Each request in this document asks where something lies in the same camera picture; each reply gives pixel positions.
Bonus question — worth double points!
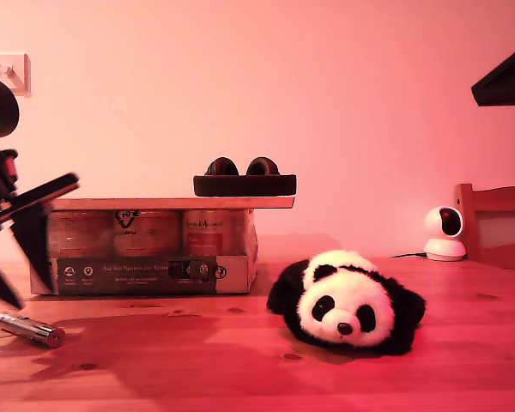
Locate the wooden chair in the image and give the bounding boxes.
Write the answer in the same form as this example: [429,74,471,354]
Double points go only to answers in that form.
[454,183,515,272]

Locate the pet food can recycling mark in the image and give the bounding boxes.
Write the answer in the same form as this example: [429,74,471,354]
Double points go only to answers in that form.
[112,209,183,259]

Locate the black over-ear headphones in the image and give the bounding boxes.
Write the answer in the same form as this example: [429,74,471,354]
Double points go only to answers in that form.
[192,155,299,199]

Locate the white security camera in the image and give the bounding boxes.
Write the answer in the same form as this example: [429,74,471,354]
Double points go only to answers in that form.
[423,205,470,263]

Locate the pet food can plain label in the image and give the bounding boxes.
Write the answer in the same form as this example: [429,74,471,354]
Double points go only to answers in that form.
[46,209,115,259]

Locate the panda plush toy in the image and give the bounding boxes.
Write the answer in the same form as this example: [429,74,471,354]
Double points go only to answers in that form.
[266,249,428,358]

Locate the silver laser pointer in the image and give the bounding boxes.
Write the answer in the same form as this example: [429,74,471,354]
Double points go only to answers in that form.
[0,312,67,349]

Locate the pet food can red label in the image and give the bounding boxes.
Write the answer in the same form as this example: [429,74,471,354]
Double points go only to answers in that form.
[181,209,249,258]

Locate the white wall socket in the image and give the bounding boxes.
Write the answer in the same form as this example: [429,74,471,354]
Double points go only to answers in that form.
[0,52,33,99]

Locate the printed cardboard can tray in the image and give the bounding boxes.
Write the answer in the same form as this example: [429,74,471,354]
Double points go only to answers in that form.
[29,251,261,297]

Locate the light wooden board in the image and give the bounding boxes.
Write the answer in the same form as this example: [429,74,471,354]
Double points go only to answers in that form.
[51,197,295,212]

